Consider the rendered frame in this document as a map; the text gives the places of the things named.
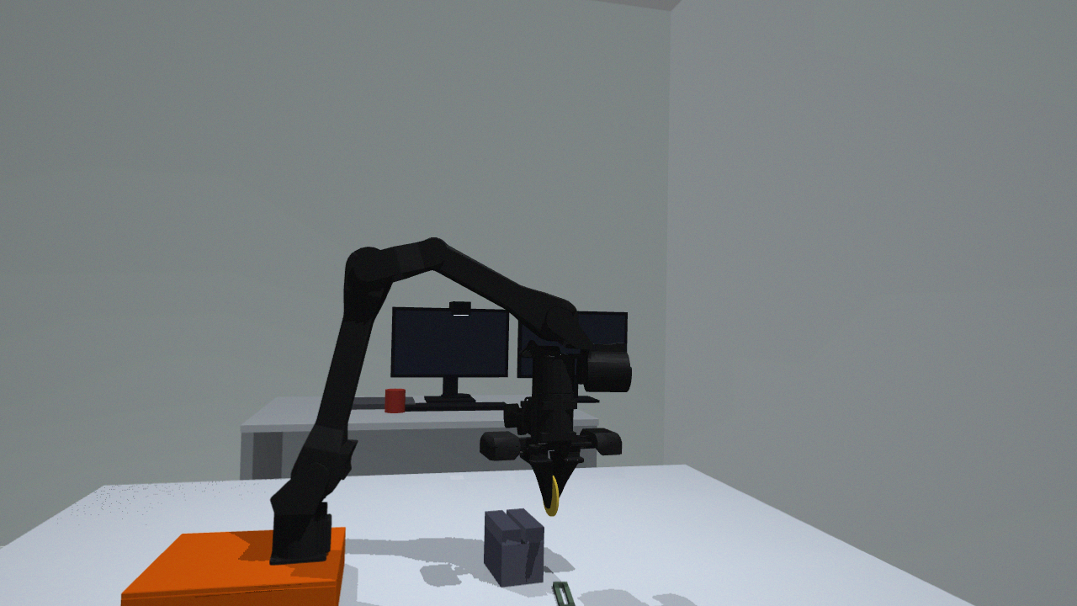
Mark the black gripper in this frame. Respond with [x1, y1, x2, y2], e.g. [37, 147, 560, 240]
[480, 391, 623, 508]

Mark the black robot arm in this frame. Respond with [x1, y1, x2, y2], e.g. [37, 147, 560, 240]
[269, 237, 632, 566]

